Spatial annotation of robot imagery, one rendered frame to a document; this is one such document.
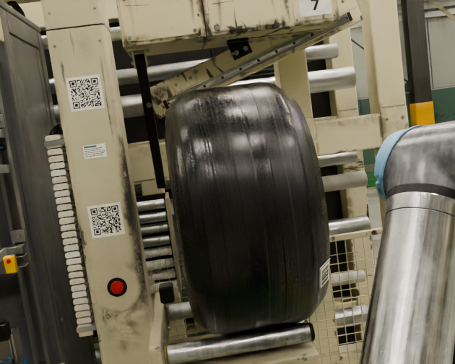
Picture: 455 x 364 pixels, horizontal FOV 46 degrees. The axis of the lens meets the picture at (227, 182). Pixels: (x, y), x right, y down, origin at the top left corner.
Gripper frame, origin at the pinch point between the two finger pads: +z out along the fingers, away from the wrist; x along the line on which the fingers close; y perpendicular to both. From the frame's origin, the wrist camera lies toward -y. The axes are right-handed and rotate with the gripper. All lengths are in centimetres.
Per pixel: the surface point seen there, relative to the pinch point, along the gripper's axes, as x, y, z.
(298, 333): -4.7, 20.4, 12.1
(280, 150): 3.0, -17.6, 32.6
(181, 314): -9, 44, 42
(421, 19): 864, 353, 239
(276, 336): -8.3, 21.2, 15.5
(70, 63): -9, -17, 82
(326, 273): 0.0, 2.4, 13.3
